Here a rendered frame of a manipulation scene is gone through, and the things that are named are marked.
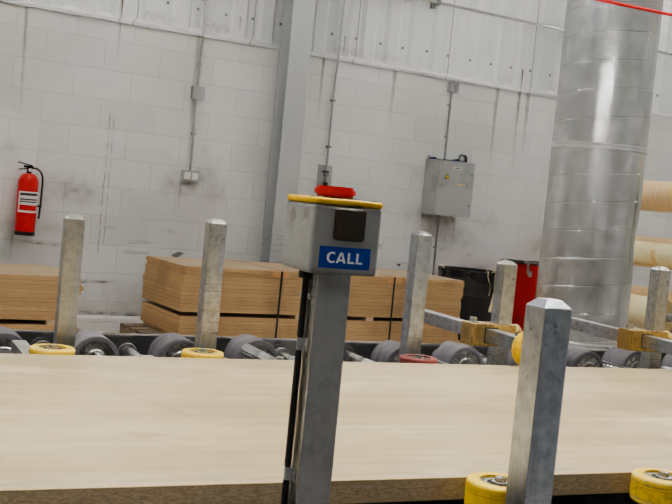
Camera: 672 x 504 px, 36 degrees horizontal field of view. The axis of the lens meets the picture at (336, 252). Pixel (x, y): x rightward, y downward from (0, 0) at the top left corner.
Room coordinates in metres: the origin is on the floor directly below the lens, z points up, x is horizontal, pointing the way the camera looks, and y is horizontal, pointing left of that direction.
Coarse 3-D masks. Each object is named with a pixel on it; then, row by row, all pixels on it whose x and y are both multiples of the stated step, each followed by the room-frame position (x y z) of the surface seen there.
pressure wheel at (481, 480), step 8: (480, 472) 1.24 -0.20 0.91; (488, 472) 1.25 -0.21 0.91; (472, 480) 1.20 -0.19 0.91; (480, 480) 1.21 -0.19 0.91; (488, 480) 1.22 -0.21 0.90; (496, 480) 1.21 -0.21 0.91; (504, 480) 1.21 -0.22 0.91; (472, 488) 1.20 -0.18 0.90; (480, 488) 1.19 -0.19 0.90; (488, 488) 1.18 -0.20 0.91; (496, 488) 1.18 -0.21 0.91; (504, 488) 1.18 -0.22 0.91; (464, 496) 1.22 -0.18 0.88; (472, 496) 1.19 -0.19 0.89; (480, 496) 1.18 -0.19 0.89; (488, 496) 1.18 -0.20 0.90; (496, 496) 1.18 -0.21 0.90; (504, 496) 1.17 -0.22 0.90
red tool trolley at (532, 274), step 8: (520, 264) 9.48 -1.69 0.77; (528, 264) 9.34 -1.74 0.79; (536, 264) 9.32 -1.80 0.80; (520, 272) 9.47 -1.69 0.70; (528, 272) 9.35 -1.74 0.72; (536, 272) 9.32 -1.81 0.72; (520, 280) 9.46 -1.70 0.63; (528, 280) 9.38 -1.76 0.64; (536, 280) 9.33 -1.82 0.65; (520, 288) 9.45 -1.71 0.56; (528, 288) 9.38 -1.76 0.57; (520, 296) 9.44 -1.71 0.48; (528, 296) 9.37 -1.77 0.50; (520, 304) 9.44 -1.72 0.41; (520, 312) 9.43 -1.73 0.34; (512, 320) 9.50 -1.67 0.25; (520, 320) 9.42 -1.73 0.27
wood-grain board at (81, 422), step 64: (0, 384) 1.51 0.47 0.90; (64, 384) 1.56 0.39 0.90; (128, 384) 1.60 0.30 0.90; (192, 384) 1.65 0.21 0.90; (256, 384) 1.71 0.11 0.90; (384, 384) 1.82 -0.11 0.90; (448, 384) 1.89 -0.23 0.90; (512, 384) 1.96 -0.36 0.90; (576, 384) 2.03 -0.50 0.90; (640, 384) 2.11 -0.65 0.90; (0, 448) 1.17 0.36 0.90; (64, 448) 1.19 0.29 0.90; (128, 448) 1.22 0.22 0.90; (192, 448) 1.25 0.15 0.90; (256, 448) 1.28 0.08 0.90; (384, 448) 1.35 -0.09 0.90; (448, 448) 1.38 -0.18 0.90; (576, 448) 1.46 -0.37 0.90; (640, 448) 1.50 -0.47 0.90
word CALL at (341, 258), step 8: (320, 248) 0.95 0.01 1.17; (328, 248) 0.95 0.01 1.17; (336, 248) 0.95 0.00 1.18; (344, 248) 0.96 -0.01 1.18; (352, 248) 0.96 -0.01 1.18; (320, 256) 0.95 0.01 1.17; (328, 256) 0.95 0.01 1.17; (336, 256) 0.95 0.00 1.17; (344, 256) 0.96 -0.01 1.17; (352, 256) 0.96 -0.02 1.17; (360, 256) 0.96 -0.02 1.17; (368, 256) 0.97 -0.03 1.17; (320, 264) 0.95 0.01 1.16; (328, 264) 0.95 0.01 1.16; (336, 264) 0.95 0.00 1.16; (344, 264) 0.96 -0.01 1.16; (352, 264) 0.96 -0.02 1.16; (360, 264) 0.96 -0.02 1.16; (368, 264) 0.97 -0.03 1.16
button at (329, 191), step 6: (318, 186) 0.98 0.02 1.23; (324, 186) 0.97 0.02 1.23; (330, 186) 0.97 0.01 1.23; (318, 192) 0.97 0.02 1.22; (324, 192) 0.97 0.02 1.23; (330, 192) 0.97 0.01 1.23; (336, 192) 0.97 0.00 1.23; (342, 192) 0.97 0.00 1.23; (348, 192) 0.97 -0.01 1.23; (354, 192) 0.98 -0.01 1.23; (348, 198) 0.98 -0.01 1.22
